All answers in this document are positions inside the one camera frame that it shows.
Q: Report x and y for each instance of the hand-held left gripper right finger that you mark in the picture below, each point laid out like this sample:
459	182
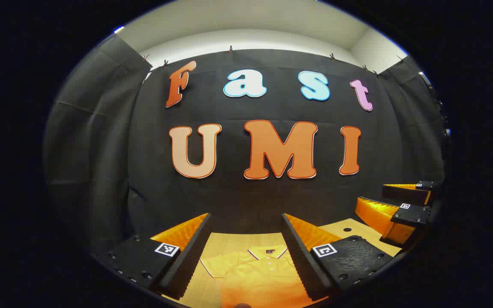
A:
304	265

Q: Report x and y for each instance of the orange T-shirt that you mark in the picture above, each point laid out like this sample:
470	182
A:
255	278

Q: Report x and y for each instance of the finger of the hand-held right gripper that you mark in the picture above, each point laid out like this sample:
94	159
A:
405	194
411	215

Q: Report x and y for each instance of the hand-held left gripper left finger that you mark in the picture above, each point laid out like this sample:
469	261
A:
186	265

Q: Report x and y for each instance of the dark metal stand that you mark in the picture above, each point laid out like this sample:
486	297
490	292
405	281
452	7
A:
426	80

